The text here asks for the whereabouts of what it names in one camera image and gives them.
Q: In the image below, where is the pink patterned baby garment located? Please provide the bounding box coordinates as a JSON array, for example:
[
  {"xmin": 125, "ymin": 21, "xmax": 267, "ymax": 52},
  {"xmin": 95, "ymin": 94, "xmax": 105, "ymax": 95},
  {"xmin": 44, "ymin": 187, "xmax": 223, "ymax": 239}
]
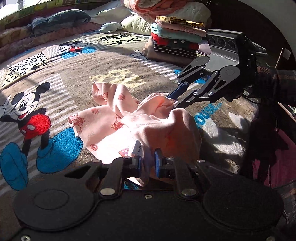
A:
[{"xmin": 68, "ymin": 82, "xmax": 202, "ymax": 186}]

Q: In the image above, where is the person's plaid sleeve forearm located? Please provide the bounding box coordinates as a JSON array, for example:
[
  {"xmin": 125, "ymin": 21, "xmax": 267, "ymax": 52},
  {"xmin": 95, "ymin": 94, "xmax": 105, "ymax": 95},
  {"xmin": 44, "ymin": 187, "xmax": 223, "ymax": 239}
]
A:
[{"xmin": 252, "ymin": 66, "xmax": 296, "ymax": 107}]

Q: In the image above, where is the black striped folded garment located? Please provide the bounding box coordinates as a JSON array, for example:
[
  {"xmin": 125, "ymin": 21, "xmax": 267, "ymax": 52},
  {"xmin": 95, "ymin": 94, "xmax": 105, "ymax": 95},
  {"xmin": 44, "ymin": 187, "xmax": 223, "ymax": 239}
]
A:
[{"xmin": 152, "ymin": 40, "xmax": 197, "ymax": 59}]

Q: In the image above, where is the yellow folded garment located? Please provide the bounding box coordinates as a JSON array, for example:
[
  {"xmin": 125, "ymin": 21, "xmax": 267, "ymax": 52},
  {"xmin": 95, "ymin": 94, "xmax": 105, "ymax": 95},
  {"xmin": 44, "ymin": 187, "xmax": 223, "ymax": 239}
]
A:
[{"xmin": 156, "ymin": 16, "xmax": 205, "ymax": 29}]

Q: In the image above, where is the pink folded garment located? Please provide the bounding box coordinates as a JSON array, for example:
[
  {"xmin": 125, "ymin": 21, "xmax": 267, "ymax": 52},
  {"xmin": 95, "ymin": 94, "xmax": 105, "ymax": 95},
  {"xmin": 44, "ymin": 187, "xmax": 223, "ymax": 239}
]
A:
[{"xmin": 155, "ymin": 20, "xmax": 206, "ymax": 37}]

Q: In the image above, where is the beige folded garment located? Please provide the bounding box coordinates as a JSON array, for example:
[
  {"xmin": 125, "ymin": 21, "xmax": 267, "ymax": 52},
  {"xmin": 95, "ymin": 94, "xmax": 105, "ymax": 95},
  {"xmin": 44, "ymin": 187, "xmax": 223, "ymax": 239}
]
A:
[{"xmin": 142, "ymin": 37, "xmax": 193, "ymax": 67}]

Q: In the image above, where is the red folded garment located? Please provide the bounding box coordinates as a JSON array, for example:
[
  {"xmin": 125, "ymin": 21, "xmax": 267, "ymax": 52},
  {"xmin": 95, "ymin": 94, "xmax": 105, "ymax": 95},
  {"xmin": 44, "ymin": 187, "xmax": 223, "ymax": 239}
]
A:
[{"xmin": 151, "ymin": 33, "xmax": 199, "ymax": 50}]

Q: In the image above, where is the teal folded garment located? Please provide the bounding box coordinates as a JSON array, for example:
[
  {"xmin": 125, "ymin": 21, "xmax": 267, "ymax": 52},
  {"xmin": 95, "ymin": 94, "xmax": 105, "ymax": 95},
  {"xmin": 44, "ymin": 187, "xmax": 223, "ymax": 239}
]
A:
[{"xmin": 151, "ymin": 23, "xmax": 203, "ymax": 43}]

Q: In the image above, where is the pink rolled quilt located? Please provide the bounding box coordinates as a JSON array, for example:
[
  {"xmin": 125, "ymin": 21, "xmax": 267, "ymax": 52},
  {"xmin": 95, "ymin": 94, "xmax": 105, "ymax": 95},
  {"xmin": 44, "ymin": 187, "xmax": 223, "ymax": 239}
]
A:
[{"xmin": 121, "ymin": 0, "xmax": 212, "ymax": 24}]

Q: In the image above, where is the cream pillow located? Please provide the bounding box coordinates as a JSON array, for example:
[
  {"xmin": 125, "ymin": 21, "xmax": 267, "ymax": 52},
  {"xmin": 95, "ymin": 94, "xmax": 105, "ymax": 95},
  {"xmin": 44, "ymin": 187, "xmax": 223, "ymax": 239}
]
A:
[{"xmin": 121, "ymin": 15, "xmax": 152, "ymax": 36}]

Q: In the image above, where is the small pale plush toy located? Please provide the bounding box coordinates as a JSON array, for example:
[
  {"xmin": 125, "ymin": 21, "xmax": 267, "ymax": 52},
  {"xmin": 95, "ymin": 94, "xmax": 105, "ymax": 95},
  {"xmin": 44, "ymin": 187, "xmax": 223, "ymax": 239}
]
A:
[{"xmin": 99, "ymin": 22, "xmax": 123, "ymax": 33}]

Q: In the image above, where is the Mickey Mouse plush blanket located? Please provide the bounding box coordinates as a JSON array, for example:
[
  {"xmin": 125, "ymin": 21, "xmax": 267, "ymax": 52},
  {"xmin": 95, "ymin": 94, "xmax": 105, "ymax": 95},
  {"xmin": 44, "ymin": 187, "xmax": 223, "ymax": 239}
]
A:
[{"xmin": 0, "ymin": 29, "xmax": 258, "ymax": 241}]

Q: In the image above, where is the dark teal folded blanket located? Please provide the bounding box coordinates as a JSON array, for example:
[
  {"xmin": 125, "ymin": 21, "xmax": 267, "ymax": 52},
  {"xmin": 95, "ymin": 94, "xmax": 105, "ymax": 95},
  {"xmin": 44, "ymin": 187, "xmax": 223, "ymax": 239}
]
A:
[{"xmin": 27, "ymin": 9, "xmax": 91, "ymax": 36}]

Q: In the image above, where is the brown patterned quilt edge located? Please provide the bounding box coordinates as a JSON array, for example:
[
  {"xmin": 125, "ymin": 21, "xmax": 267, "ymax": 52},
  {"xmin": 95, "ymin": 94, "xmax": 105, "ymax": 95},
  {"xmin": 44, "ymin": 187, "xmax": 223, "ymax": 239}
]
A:
[{"xmin": 1, "ymin": 22, "xmax": 101, "ymax": 63}]

